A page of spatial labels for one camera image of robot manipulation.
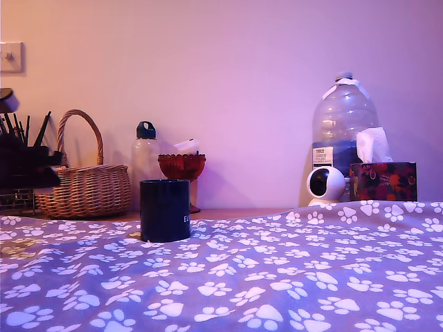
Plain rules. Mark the clear bottle with dark cap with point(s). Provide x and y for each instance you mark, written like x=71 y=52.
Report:
x=144 y=159

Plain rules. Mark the dark blue mug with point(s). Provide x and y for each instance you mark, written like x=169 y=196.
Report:
x=164 y=211

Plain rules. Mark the red glass goblet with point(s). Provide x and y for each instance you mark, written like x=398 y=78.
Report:
x=182 y=167

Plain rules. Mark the white paper in goblet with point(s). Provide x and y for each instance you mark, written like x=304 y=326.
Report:
x=188 y=145

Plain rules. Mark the blue paw print cloth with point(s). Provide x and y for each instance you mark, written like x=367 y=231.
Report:
x=242 y=276

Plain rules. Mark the large clear water bottle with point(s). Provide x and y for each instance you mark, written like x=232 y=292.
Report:
x=342 y=117

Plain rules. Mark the white tissue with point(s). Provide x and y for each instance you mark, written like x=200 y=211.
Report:
x=373 y=145

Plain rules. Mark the dark floral tissue box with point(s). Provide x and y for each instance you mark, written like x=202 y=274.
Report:
x=385 y=181

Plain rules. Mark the wall light switch plate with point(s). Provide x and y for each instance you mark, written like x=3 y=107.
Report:
x=12 y=57

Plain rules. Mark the small white round camera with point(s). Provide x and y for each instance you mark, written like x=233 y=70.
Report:
x=324 y=183

